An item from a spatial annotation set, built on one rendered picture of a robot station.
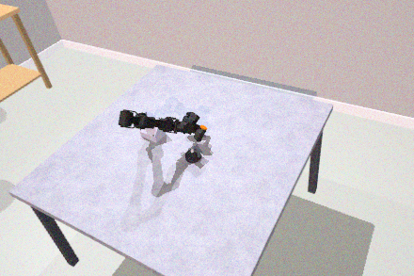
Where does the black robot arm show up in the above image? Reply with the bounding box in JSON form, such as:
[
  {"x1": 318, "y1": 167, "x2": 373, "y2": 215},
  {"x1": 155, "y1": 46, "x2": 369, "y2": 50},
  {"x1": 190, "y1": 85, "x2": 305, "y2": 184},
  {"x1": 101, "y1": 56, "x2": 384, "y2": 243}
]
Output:
[{"x1": 119, "y1": 109, "x2": 199, "y2": 134}]

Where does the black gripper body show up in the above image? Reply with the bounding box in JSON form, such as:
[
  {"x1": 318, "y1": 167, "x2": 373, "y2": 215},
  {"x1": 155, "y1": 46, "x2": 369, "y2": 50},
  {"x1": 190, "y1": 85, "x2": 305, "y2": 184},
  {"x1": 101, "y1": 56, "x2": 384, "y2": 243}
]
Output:
[{"x1": 182, "y1": 115, "x2": 205, "y2": 142}]

